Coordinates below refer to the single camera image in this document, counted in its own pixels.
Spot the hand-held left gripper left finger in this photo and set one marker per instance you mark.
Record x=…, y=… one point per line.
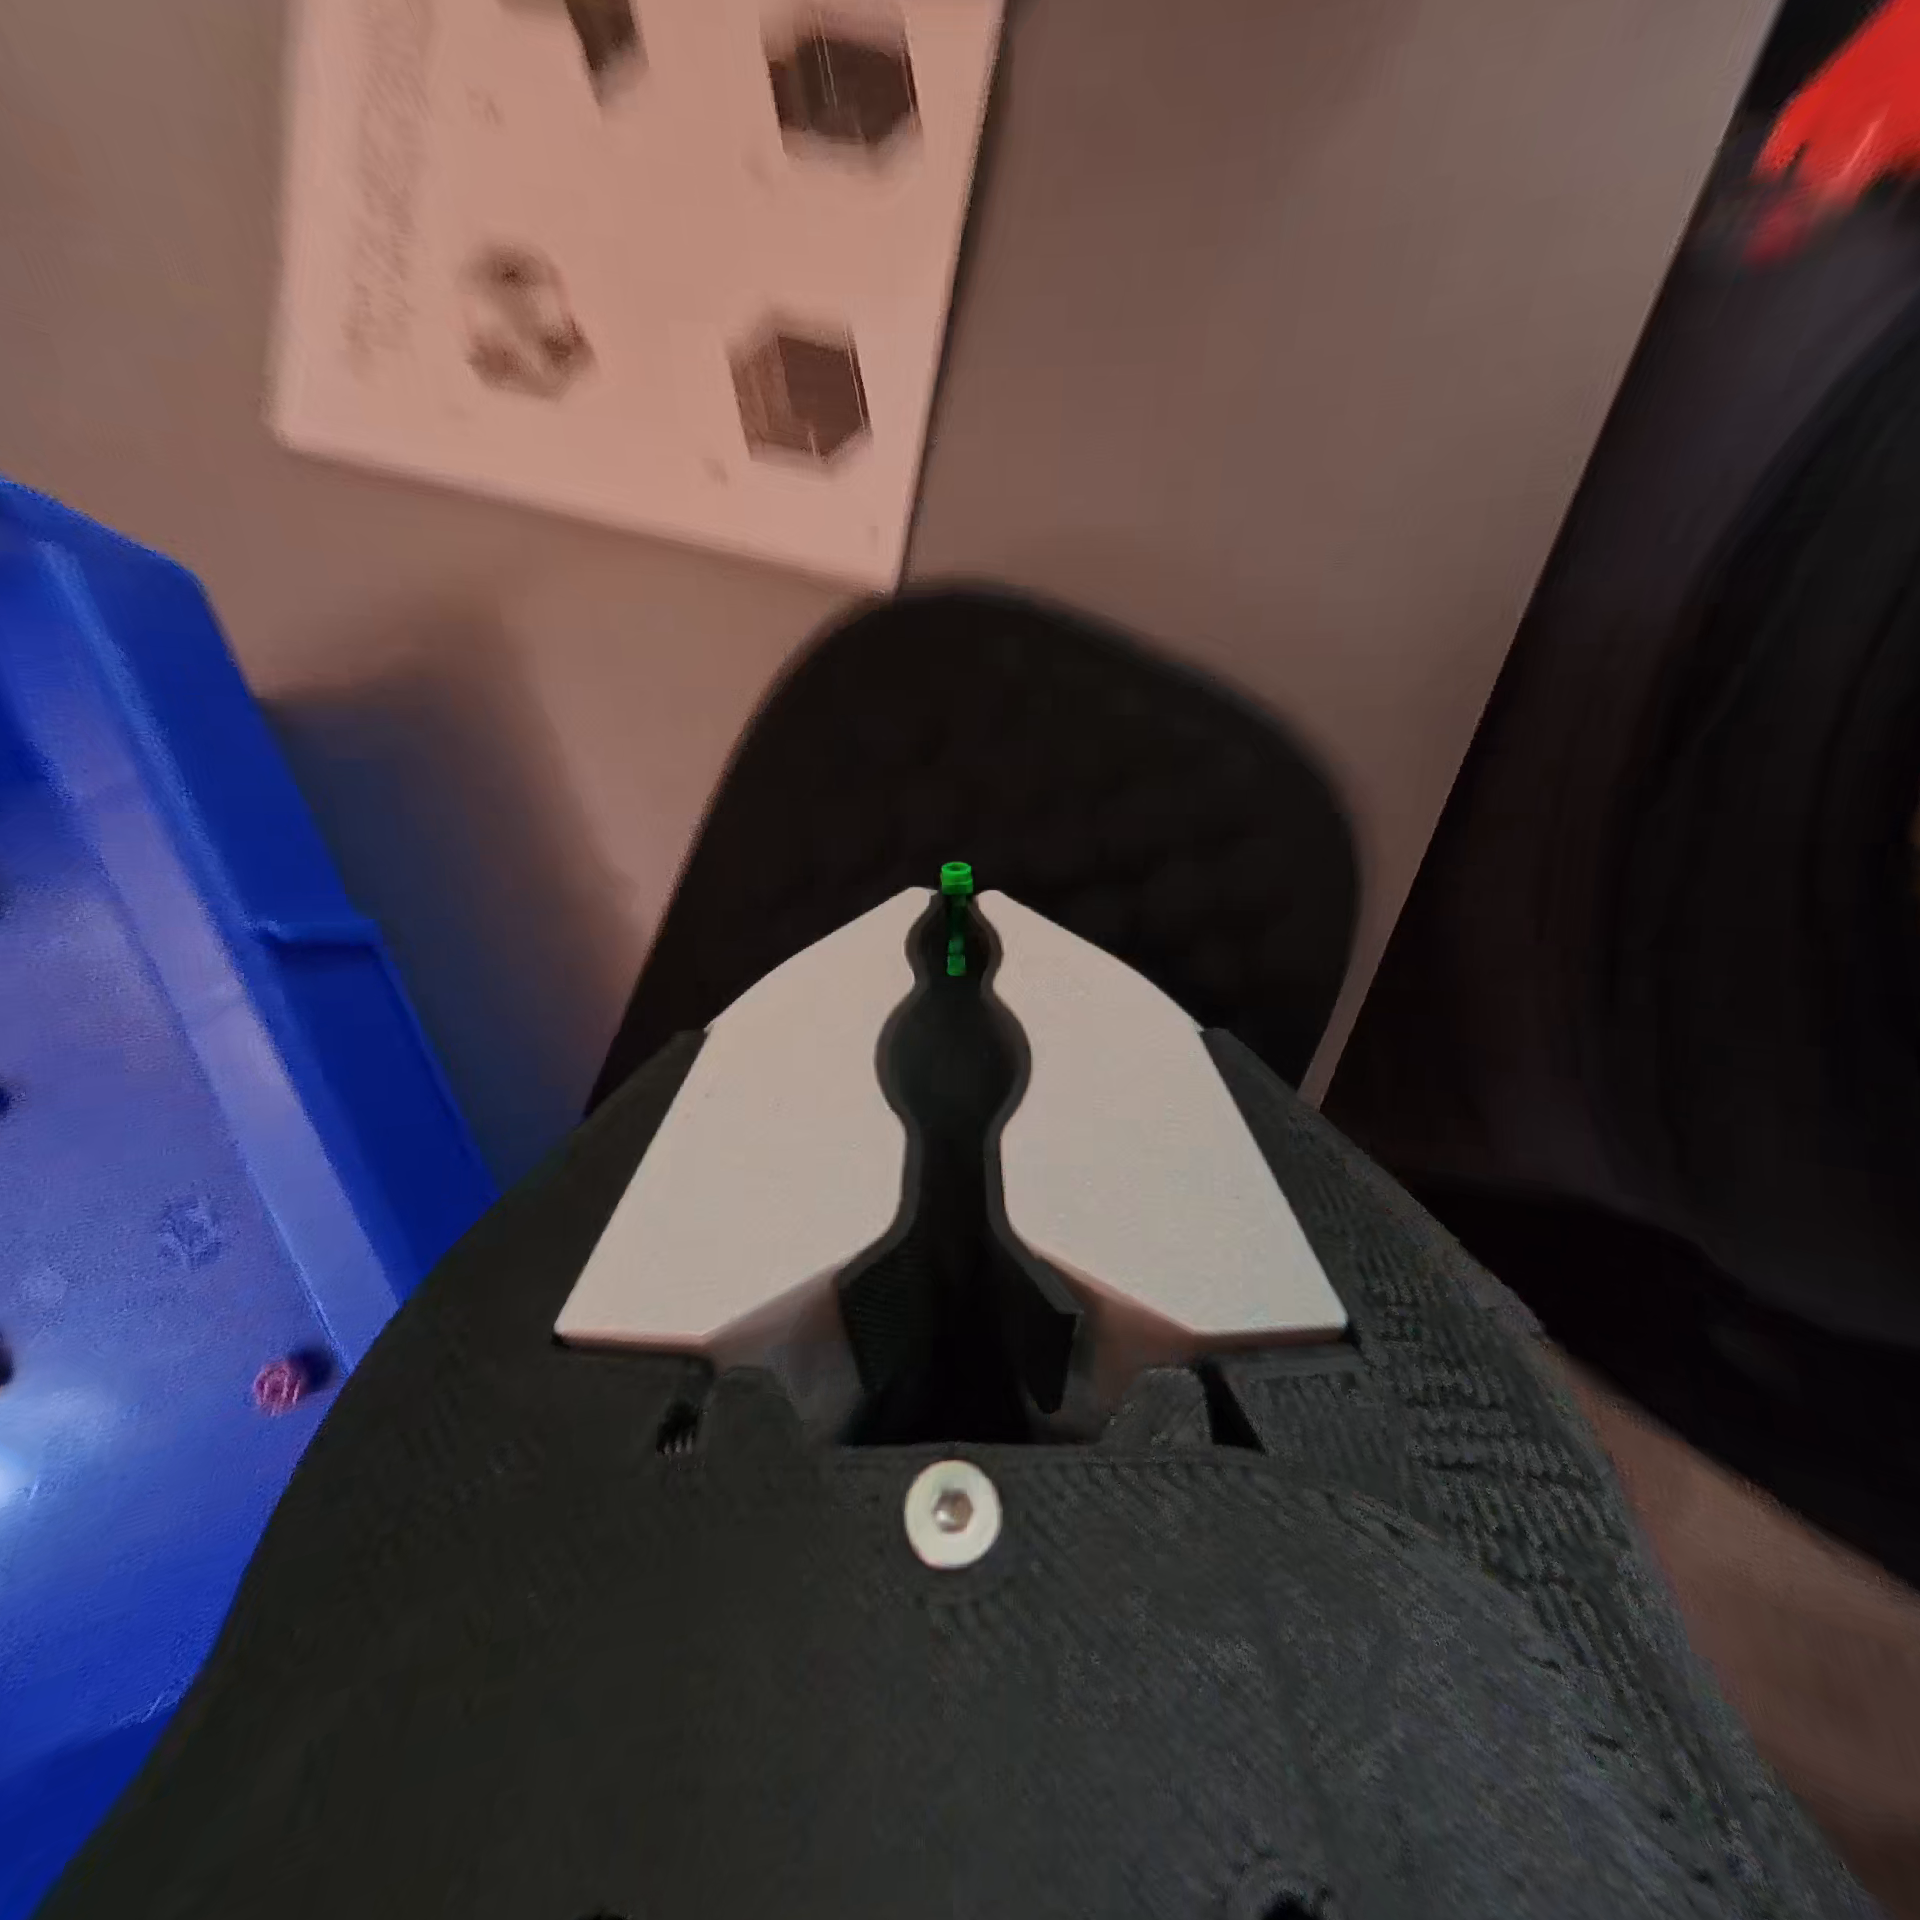
x=751, y=1186

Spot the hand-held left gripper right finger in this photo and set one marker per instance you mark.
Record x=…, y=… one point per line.
x=1156, y=1186

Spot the green toy rod brick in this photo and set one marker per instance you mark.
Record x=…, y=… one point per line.
x=956, y=901

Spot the blue plastic bin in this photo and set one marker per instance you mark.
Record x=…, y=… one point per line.
x=151, y=1200

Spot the white instruction booklet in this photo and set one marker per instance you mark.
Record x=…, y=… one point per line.
x=632, y=271

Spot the black mesh cushion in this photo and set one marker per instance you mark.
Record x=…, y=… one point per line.
x=1020, y=779

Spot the person's dark clothing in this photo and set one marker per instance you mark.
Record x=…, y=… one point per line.
x=1711, y=901

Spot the orange traffic cone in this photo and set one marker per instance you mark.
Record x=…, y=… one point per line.
x=1831, y=135

